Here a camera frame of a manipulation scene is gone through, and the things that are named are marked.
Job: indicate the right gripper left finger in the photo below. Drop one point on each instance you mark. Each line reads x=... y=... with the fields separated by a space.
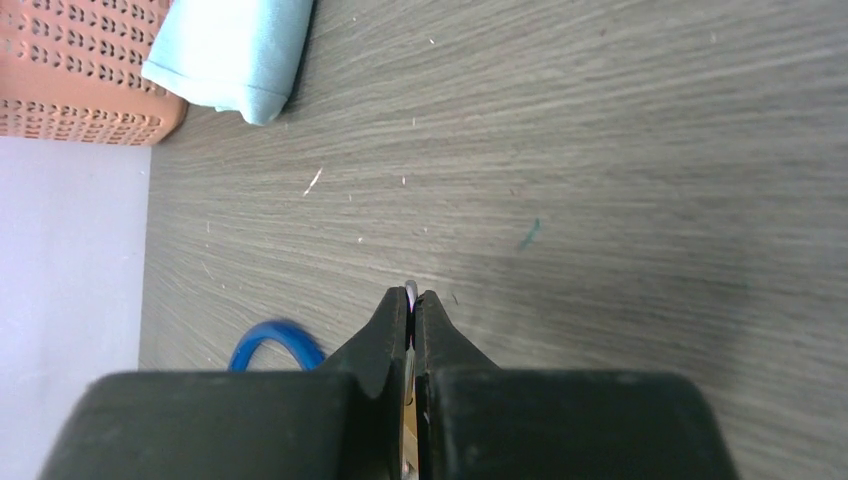
x=342 y=420

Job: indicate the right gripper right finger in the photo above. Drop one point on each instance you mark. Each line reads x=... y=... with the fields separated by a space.
x=477 y=420

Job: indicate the blue cable bike lock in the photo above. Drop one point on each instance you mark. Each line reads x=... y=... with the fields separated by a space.
x=301 y=346

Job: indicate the folded light blue towel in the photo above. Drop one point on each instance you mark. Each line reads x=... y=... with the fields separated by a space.
x=240 y=56

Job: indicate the pink plastic laundry basket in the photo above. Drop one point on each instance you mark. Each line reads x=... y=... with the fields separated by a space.
x=71 y=71

